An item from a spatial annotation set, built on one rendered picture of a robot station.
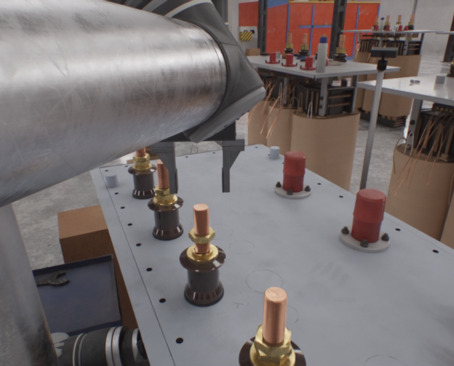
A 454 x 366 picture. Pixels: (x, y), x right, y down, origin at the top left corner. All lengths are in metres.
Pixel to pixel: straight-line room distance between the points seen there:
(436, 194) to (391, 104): 5.25
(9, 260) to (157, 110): 0.46
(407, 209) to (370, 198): 1.57
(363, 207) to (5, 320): 0.76
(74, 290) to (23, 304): 1.03
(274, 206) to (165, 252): 0.39
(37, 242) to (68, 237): 1.93
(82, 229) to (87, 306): 0.54
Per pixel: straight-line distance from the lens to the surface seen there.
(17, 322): 0.69
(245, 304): 0.79
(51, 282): 1.77
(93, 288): 1.69
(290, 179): 1.21
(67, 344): 0.94
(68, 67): 0.17
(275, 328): 0.51
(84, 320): 1.55
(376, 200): 0.95
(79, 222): 2.11
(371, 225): 0.98
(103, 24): 0.21
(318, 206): 1.17
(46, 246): 3.82
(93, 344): 0.91
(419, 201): 2.48
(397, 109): 7.65
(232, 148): 0.64
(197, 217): 0.70
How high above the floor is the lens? 1.89
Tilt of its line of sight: 24 degrees down
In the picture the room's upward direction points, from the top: straight up
